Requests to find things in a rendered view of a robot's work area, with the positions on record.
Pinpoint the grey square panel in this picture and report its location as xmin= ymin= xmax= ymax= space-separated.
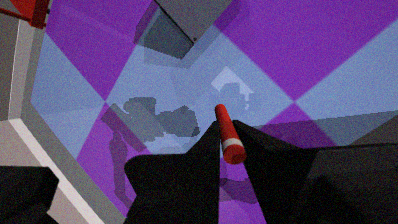
xmin=154 ymin=0 xmax=233 ymax=44

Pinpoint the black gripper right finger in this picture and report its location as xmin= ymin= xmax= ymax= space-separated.
xmin=232 ymin=120 xmax=398 ymax=224

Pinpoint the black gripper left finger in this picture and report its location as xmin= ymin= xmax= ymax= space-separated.
xmin=124 ymin=121 xmax=220 ymax=224

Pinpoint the red peg with white band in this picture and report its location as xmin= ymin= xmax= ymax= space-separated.
xmin=214 ymin=104 xmax=246 ymax=164

